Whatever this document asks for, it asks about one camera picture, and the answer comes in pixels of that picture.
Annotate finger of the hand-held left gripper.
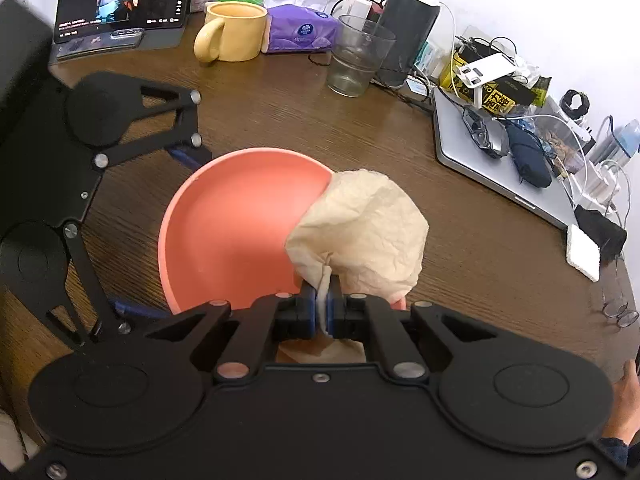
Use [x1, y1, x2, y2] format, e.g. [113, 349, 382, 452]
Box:
[45, 222, 173, 348]
[92, 82, 213, 171]

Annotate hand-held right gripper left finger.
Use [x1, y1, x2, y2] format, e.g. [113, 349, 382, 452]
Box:
[144, 277, 321, 382]

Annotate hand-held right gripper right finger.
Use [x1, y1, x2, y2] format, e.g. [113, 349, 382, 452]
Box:
[327, 272, 501, 382]

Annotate pink footed bowl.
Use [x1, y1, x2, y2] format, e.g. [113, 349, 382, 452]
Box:
[157, 147, 407, 317]

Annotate beige paper towel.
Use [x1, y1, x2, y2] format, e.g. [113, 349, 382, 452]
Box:
[277, 169, 430, 363]

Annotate grey tablet stand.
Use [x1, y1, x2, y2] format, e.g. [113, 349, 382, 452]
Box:
[47, 22, 188, 63]

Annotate yellow mug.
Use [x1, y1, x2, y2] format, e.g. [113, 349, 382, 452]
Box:
[194, 1, 269, 63]

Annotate purple tissue pack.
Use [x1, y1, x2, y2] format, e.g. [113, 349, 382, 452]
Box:
[261, 0, 345, 55]

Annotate light fabric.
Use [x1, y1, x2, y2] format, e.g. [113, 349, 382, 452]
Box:
[0, 407, 28, 471]

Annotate clear glass cup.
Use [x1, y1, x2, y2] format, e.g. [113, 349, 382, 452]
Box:
[326, 14, 397, 98]

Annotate silver laptop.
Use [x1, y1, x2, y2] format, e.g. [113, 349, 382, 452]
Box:
[432, 87, 581, 231]

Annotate small white box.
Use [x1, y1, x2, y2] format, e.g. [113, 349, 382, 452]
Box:
[350, 0, 386, 22]

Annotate grey computer mouse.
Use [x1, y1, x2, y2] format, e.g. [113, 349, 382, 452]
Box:
[462, 105, 511, 158]

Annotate black cylinder speaker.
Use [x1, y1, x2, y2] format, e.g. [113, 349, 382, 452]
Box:
[372, 0, 442, 90]

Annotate dark blue pouch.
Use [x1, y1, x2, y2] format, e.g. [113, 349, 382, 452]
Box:
[505, 122, 553, 188]

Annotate white square pad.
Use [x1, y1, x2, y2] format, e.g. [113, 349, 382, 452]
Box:
[566, 224, 601, 282]

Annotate clear container of nuts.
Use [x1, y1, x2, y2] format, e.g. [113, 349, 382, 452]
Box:
[542, 130, 583, 176]

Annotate black cloth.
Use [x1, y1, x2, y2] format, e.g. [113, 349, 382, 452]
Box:
[574, 204, 627, 263]

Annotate yellow black box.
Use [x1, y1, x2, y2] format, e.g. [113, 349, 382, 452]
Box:
[440, 45, 551, 116]

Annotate white phone stand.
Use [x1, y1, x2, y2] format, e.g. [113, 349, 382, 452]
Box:
[457, 52, 518, 111]

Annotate eyeglasses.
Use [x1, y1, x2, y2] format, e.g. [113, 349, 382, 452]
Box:
[600, 280, 640, 330]

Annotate white charger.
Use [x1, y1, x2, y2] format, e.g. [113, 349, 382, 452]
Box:
[582, 160, 621, 206]

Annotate white power strip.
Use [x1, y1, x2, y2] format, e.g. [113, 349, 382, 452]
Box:
[560, 110, 597, 143]

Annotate black smartwatch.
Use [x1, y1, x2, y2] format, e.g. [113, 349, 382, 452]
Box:
[560, 89, 591, 120]

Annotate blue water bottle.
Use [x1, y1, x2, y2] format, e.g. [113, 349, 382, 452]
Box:
[597, 120, 640, 166]

